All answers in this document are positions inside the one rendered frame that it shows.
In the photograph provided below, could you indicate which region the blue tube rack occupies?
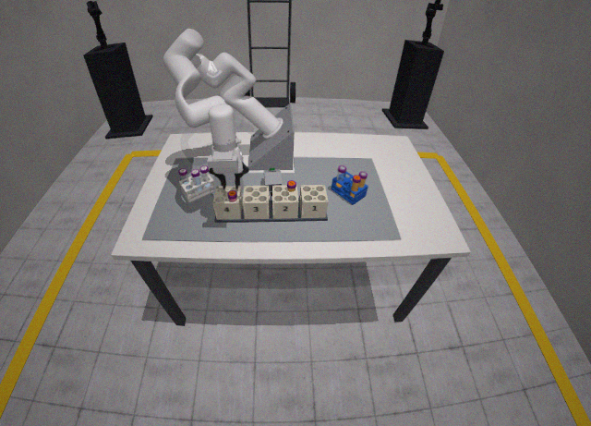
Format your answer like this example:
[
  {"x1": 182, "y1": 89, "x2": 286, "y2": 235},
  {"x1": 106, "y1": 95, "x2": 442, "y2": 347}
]
[{"x1": 332, "y1": 172, "x2": 368, "y2": 205}]

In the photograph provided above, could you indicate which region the beige bucket adapter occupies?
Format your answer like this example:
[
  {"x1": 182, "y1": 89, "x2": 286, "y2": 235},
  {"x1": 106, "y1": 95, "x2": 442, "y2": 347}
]
[
  {"x1": 299, "y1": 185, "x2": 328, "y2": 218},
  {"x1": 213, "y1": 186, "x2": 241, "y2": 220},
  {"x1": 243, "y1": 186, "x2": 270, "y2": 219},
  {"x1": 271, "y1": 185, "x2": 299, "y2": 219}
]

